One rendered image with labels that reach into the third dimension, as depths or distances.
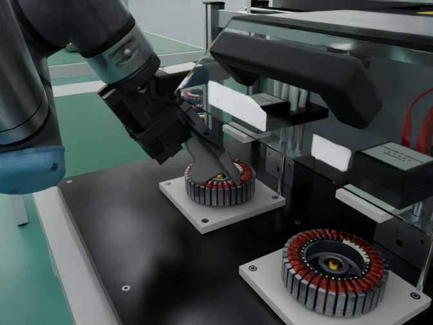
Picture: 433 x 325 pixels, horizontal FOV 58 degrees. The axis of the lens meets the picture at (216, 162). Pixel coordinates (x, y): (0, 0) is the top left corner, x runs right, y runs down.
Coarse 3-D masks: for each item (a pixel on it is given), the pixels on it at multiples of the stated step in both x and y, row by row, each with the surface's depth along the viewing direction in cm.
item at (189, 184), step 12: (240, 168) 62; (252, 168) 63; (216, 180) 60; (228, 180) 61; (240, 180) 58; (252, 180) 59; (192, 192) 59; (204, 192) 57; (216, 192) 57; (228, 192) 57; (240, 192) 58; (252, 192) 60; (216, 204) 58; (228, 204) 58
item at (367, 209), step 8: (336, 192) 43; (344, 192) 43; (344, 200) 42; (352, 200) 41; (360, 200) 41; (360, 208) 41; (368, 208) 40; (376, 208) 40; (368, 216) 40; (376, 216) 39; (384, 216) 39; (392, 216) 40
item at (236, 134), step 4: (224, 128) 62; (228, 128) 61; (232, 128) 60; (228, 132) 61; (232, 132) 60; (236, 132) 59; (240, 132) 59; (232, 136) 60; (236, 136) 59; (240, 136) 58; (244, 136) 58; (248, 136) 58; (240, 140) 58; (244, 140) 58; (248, 140) 58; (252, 140) 58
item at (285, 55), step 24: (216, 48) 24; (240, 48) 22; (264, 48) 21; (288, 48) 19; (312, 48) 18; (240, 72) 24; (264, 72) 20; (288, 72) 18; (312, 72) 17; (336, 72) 16; (360, 72) 16; (336, 96) 17; (360, 96) 17; (360, 120) 18
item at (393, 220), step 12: (384, 228) 51; (396, 228) 49; (408, 228) 48; (384, 240) 51; (396, 240) 50; (408, 240) 48; (420, 240) 47; (396, 252) 50; (408, 252) 49; (420, 252) 47; (420, 264) 47; (432, 264) 48
